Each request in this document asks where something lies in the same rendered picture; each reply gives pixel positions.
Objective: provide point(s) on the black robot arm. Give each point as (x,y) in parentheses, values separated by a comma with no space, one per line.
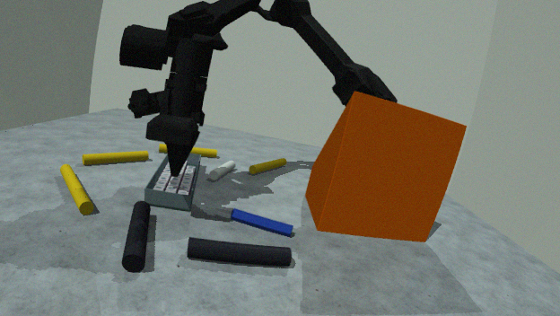
(192,33)

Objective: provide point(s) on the black cylinder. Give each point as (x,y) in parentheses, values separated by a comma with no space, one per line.
(234,252)
(134,253)

